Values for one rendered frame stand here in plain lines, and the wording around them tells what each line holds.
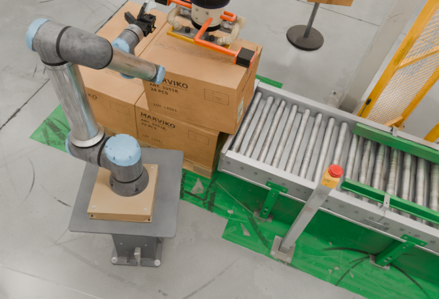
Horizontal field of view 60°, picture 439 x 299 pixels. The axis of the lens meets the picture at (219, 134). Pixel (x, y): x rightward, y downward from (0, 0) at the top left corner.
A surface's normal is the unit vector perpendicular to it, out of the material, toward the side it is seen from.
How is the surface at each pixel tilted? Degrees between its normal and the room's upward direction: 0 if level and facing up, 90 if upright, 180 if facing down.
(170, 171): 0
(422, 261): 0
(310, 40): 0
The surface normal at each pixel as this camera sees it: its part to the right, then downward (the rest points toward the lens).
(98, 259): 0.11, -0.60
